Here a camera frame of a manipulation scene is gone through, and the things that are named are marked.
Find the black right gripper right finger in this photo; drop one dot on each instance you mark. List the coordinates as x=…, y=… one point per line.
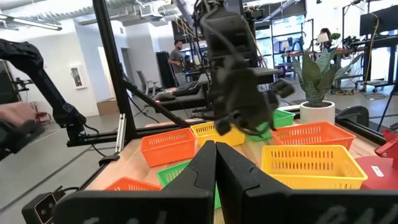
x=264, y=205

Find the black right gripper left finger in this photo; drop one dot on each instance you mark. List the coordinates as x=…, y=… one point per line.
x=186, y=202

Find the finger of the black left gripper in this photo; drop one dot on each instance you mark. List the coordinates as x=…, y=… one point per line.
x=223, y=127
x=283, y=88

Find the yellow plastic basket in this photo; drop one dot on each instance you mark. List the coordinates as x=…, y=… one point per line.
x=205, y=132
x=311, y=180

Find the green plastic basket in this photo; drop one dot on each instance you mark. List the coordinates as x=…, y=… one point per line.
x=284, y=118
x=264, y=138
x=171, y=174

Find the orange plastic basket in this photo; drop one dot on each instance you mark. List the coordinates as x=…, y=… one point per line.
x=168, y=149
x=133, y=185
x=311, y=133

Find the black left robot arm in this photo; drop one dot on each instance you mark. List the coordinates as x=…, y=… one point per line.
x=230, y=31

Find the green snake plant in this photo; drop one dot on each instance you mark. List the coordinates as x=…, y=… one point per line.
x=314, y=81

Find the white plant pot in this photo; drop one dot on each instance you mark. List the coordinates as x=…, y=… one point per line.
x=317, y=113

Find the black desk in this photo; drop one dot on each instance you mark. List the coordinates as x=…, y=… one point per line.
x=186, y=101

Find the person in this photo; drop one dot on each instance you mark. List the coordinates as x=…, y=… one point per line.
x=326, y=32
x=177, y=59

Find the black rounded device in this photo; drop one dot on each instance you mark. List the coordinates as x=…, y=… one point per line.
x=354, y=115

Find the dark ribbed panel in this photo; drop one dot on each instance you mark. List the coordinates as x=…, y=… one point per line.
x=163, y=68

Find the grey office chair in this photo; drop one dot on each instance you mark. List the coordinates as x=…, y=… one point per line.
x=143, y=81

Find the red desk lamp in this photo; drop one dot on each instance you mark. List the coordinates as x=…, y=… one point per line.
x=373, y=174

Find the cardboard box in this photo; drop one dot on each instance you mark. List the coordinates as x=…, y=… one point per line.
x=107, y=107

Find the black computer monitor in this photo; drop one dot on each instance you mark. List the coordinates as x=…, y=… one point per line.
x=382, y=21

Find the red cart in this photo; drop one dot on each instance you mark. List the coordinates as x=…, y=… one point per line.
x=42, y=116

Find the person's hand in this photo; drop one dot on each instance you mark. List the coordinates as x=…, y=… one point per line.
x=15, y=113

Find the ceiling light strip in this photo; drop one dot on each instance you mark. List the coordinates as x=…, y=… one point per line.
x=34, y=24

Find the silver metal bracket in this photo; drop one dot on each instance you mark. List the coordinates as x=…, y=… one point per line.
x=120, y=133

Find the black aluminium frame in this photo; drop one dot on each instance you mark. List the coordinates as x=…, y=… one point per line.
x=112, y=62

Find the black camera module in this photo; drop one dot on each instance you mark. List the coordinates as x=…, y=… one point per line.
x=40, y=208

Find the white wall cabinet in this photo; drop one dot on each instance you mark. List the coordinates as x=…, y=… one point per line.
x=77, y=77

